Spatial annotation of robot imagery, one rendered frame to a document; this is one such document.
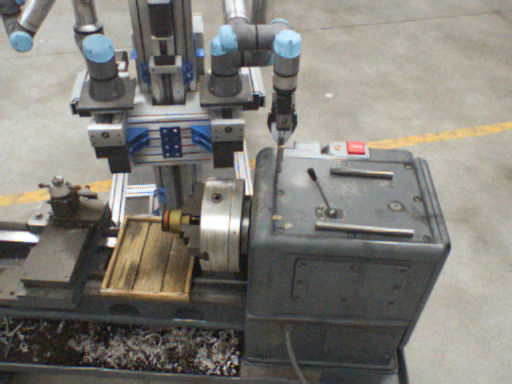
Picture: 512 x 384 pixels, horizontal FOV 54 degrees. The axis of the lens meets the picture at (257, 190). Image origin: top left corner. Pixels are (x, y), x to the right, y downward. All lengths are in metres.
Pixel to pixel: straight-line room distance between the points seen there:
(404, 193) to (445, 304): 1.46
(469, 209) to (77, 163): 2.68
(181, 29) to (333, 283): 1.23
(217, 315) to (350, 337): 0.48
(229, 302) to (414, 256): 0.65
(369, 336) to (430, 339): 1.04
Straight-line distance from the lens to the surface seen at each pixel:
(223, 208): 1.57
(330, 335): 1.86
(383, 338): 1.90
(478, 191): 3.77
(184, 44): 2.26
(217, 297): 1.80
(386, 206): 1.60
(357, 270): 1.57
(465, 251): 3.34
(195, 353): 2.01
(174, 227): 1.71
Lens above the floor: 2.36
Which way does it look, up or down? 44 degrees down
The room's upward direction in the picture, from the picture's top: 2 degrees clockwise
